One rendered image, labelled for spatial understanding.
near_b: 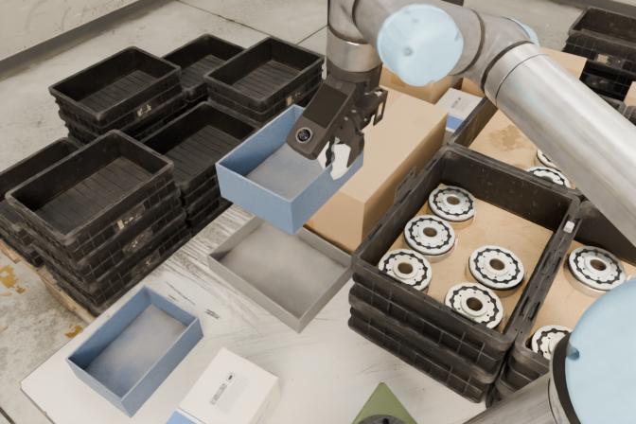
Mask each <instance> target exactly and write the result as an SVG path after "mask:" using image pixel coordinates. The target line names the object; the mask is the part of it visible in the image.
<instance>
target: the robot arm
mask: <svg viewBox="0 0 636 424"><path fill-rule="evenodd" d="M326 53H327V59H326V68H327V71H328V72H329V74H328V75H327V77H326V79H325V80H324V82H323V83H322V85H321V86H320V88H319V89H318V91H317V92H316V93H315V95H314V96H313V98H312V99H311V101H310V102H309V104H308V106H307V107H306V109H305V110H304V112H303V113H302V114H301V115H300V116H299V118H298V119H297V121H296V122H295V124H294V125H293V127H292V128H291V130H290V132H289V133H288V134H287V136H286V142H287V144H288V145H289V146H290V147H291V149H292V150H294V151H296V152H298V153H299V154H301V155H303V156H304V157H306V158H308V159H310V160H316V159H317V158H318V160H319V162H320V164H321V166H322V168H323V169H325V168H326V167H327V166H328V165H329V164H330V163H331V157H332V152H333V150H334V153H335V160H334V162H333V163H332V166H333V169H332V171H331V172H330V173H329V174H330V175H331V177H332V179H333V180H336V179H338V178H340V177H342V176H343V175H344V174H345V173H346V172H347V171H348V170H349V168H350V167H351V166H352V164H353V162H354V161H355V160H356V159H357V158H358V157H359V156H360V155H361V153H362V151H363V148H364V144H365V141H364V138H363V135H364V133H363V132H362V130H363V129H364V128H365V127H366V126H367V125H369V123H370V122H371V119H372V116H373V115H375V116H374V121H373V126H376V125H377V124H378V123H379V122H380V121H381V120H382V119H383V114H384V109H385V105H386V100H387V96H388V92H389V91H387V90H385V89H383V88H381V87H380V86H379V84H380V75H381V70H382V66H383V64H385V65H386V67H387V68H388V69H390V70H391V71H392V72H394V73H395V74H397V75H398V76H399V77H400V78H401V79H402V80H403V81H404V82H406V83H408V84H410V85H413V86H425V85H426V84H427V83H430V82H437V81H439V80H441V79H443V78H444V77H445V76H447V75H451V76H456V77H461V78H466V79H468V80H471V81H472V82H473V83H474V84H475V85H476V86H477V87H478V88H479V89H480V90H481V91H482V92H483V93H484V94H485V95H486V96H487V97H488V98H489V99H490V100H491V101H492V102H493V103H494V104H495V105H496V106H497V107H498V108H499V109H500V110H501V111H502V112H503V113H504V114H505V115H506V116H507V117H508V118H509V119H510V120H511V121H512V122H513V123H514V124H515V125H516V126H517V127H518V129H519V130H520V131H521V132H522V133H523V134H524V135H525V136H526V137H527V138H528V139H529V140H530V141H531V142H532V143H533V144H534V145H535V146H536V147H537V148H538V149H539V150H540V151H541V152H542V153H543V154H544V155H545V156H546V157H547V158H548V159H549V160H550V161H551V162H552V163H553V164H554V165H555V166H556V167H557V168H558V169H559V170H560V171H561V172H562V173H563V174H564V175H565V176H566V177H567V178H568V179H569V180H570V181H571V182H572V183H573V184H574V185H575V186H576V187H577V188H578V189H579V190H580V191H581V192H582V193H583V194H584V195H585V196H586V197H587V198H588V199H589V200H590V201H591V202H592V203H593V204H594V205H595V206H596V207H597V208H598V209H599V210H600V211H601V212H602V213H603V214H604V215H605V216H606V217H607V218H608V219H609V220H610V221H611V223H612V224H613V225H614V226H615V227H616V228H617V229H618V230H619V231H620V232H621V233H622V234H623V235H624V236H625V237H626V238H627V239H628V240H629V241H630V242H631V243H632V244H633V245H634V246H635V247H636V126H634V125H633V124H632V123H631V122H630V121H628V120H627V119H626V118H625V117H623V116H622V115H621V114H620V113H618V112H617V111H616V110H615V109H613V108H612V107H611V106H610V105H609V104H608V103H607V102H606V101H605V100H603V99H602V98H601V97H600V96H598V95H597V94H596V93H595V92H593V91H592V90H591V89H590V88H589V87H587V86H586V85H585V84H584V83H582V82H581V81H580V80H579V79H577V78H576V77H575V76H574V75H572V74H571V73H570V72H569V71H568V70H566V69H565V68H564V67H563V66H561V65H560V64H559V63H558V62H556V61H555V60H554V59H553V58H551V57H550V56H549V55H548V54H547V53H545V52H544V51H543V50H542V49H540V48H539V42H538V38H537V35H536V34H535V32H534V31H533V30H532V29H531V28H530V27H529V26H526V25H523V24H521V23H520V22H518V21H517V20H514V19H512V18H508V17H501V16H495V15H492V14H488V13H484V12H481V11H478V10H475V9H468V8H465V7H461V6H458V5H454V4H452V3H448V2H444V1H441V0H330V8H329V17H328V29H327V47H326ZM377 91H378V92H382V94H380V95H379V96H378V94H376V93H375V92H377ZM382 102H383V104H382ZM381 104H382V109H381V114H380V115H378V111H379V106H380V105H381ZM462 424H636V277H633V278H631V279H629V280H627V281H625V282H623V283H621V284H620V285H618V286H616V287H615V288H613V289H612V290H610V291H607V292H606V293H604V294H603V295H601V296H600V297H599V298H598V299H596V300H595V301H594V302H593V303H592V304H591V305H590V306H589V307H588V308H587V309H586V310H585V312H584V313H583V314H582V315H581V317H580V318H579V320H578V322H577V323H576V325H575V327H574V330H573V331H572V332H570V333H569V334H567V335H566V336H564V337H563V338H561V339H560V340H559V341H558V342H557V343H556V345H555V346H554V348H553V351H552V353H551V358H550V372H549V373H547V374H545V375H544V376H542V377H540V378H538V379H537V380H534V381H533V382H531V383H529V384H528V385H526V386H524V387H522V388H521V389H520V390H518V391H517V392H515V393H513V394H512V395H510V396H508V397H506V398H504V399H502V400H501V401H499V402H497V403H496V404H494V405H492V406H490V407H489V408H487V409H485V410H484V411H482V412H481V413H479V414H478V415H475V416H474V417H472V418H470V419H469V420H467V421H465V422H464V423H462Z"/></svg>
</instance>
